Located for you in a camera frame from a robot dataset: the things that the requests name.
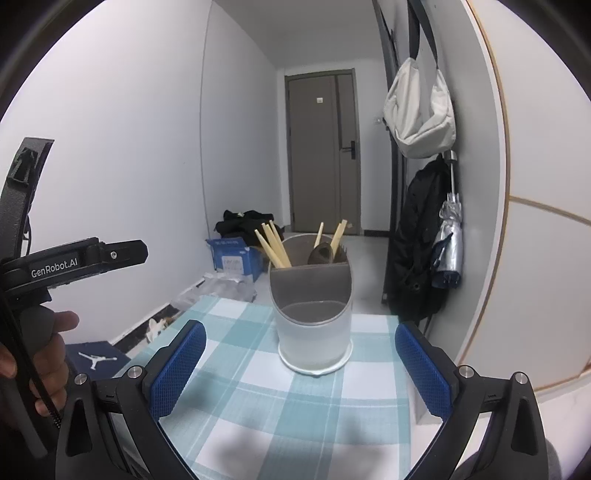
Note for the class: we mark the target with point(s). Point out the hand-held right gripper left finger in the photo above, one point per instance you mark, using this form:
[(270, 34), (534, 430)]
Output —
[(178, 364)]

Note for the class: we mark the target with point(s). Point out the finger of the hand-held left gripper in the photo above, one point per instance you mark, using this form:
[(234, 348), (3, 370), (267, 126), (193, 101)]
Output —
[(124, 253)]

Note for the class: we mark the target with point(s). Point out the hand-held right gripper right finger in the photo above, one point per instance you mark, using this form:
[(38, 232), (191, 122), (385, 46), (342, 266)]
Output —
[(422, 369)]

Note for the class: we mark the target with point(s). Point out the translucent white utensil holder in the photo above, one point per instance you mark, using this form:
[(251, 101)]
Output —
[(314, 341)]

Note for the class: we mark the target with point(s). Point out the wooden chopstick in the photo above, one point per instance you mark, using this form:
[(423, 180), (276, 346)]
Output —
[(274, 247), (337, 242), (280, 243), (318, 235), (268, 249)]

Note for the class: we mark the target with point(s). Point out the metal spoon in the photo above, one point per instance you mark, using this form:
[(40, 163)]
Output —
[(321, 256)]

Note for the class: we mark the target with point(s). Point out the white shoulder bag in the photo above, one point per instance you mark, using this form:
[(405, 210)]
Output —
[(420, 115)]

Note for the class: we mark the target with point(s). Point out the person's left hand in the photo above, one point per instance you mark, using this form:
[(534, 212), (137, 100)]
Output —
[(51, 364)]

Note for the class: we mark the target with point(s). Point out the white patterned sock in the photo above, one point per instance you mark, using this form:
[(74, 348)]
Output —
[(152, 328)]

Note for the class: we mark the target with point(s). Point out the navy shoe box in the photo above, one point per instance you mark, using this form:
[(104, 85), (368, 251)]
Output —
[(97, 357)]

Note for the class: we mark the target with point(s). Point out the grey plastic bag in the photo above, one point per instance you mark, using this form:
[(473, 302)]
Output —
[(221, 288)]

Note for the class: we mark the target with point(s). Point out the teal checked tablecloth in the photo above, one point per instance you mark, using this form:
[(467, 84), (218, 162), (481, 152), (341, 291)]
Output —
[(258, 415)]

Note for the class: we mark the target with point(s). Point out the blue cardboard box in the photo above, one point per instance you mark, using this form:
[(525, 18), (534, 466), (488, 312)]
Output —
[(231, 258)]

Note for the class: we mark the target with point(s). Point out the pile of black clothes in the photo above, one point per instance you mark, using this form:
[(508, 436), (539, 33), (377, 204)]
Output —
[(240, 221)]

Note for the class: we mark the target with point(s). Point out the silver folding umbrella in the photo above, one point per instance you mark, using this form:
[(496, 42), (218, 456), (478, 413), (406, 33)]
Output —
[(448, 249)]

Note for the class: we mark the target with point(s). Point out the black hanging jacket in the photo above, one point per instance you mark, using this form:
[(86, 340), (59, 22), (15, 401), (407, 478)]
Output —
[(415, 240)]

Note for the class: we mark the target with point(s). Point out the grey brown door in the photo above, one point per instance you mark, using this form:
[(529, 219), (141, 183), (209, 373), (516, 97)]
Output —
[(314, 161)]

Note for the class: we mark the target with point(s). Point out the white cabinet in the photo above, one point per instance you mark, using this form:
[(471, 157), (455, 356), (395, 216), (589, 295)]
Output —
[(531, 184)]

